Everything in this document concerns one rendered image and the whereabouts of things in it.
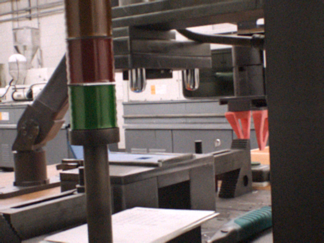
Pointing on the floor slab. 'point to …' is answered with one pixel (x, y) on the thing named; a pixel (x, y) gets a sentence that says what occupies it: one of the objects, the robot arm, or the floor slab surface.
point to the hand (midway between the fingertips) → (253, 146)
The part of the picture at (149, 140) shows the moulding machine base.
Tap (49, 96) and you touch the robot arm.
